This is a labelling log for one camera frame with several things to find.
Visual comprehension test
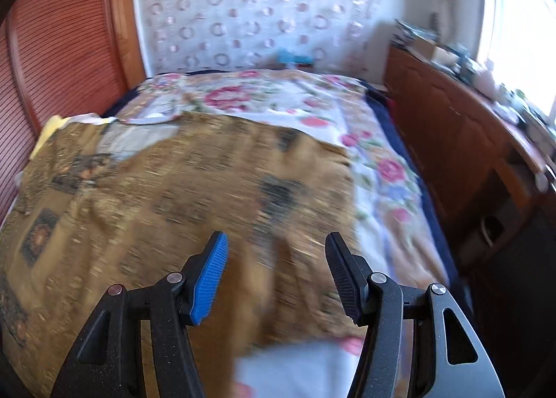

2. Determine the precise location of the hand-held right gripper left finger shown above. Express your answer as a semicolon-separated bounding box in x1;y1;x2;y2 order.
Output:
51;231;229;398

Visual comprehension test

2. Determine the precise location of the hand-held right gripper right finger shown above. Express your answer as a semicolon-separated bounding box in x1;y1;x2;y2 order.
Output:
325;232;507;398

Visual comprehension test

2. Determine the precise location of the brown patterned cloth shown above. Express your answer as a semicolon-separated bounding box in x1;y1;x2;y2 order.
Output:
0;110;370;398

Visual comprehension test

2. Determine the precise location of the floral blanket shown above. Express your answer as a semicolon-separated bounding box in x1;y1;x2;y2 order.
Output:
117;69;450;398

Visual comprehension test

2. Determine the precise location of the brown wooden cabinet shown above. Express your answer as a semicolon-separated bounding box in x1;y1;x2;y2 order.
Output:
384;44;556;260

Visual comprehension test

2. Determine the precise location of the yellow cloth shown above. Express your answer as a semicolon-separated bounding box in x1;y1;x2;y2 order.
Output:
32;115;70;160

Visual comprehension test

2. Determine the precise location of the blue box behind bed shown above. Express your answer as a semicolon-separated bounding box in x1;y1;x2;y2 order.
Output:
277;48;314;69

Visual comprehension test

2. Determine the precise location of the cardboard box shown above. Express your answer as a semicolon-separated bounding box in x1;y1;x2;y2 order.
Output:
410;38;449;63

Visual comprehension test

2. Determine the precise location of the clutter of small items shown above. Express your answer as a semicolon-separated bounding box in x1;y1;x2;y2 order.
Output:
452;46;556;138

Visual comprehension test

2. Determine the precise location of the pile of papers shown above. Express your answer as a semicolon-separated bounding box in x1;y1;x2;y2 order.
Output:
394;18;437;45

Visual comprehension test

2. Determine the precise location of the red wooden headboard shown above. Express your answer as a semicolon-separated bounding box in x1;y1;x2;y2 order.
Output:
0;0;146;225

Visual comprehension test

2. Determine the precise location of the sheer circle-patterned curtain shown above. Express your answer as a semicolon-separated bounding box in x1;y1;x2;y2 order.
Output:
132;0;392;77

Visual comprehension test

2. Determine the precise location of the window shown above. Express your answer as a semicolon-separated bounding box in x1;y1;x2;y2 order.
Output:
491;0;556;130

